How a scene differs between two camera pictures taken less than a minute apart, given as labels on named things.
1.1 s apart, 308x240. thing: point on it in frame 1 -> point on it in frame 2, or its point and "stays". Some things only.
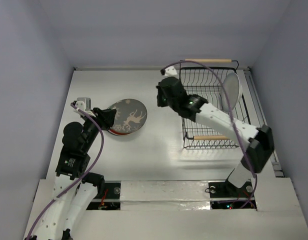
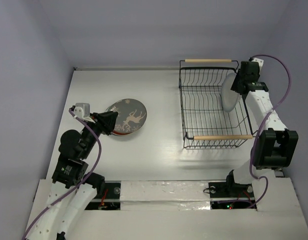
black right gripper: [160, 92] -> [238, 83]
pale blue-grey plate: [233, 85] stays
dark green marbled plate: [130, 115] stays
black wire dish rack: [204, 78] stays
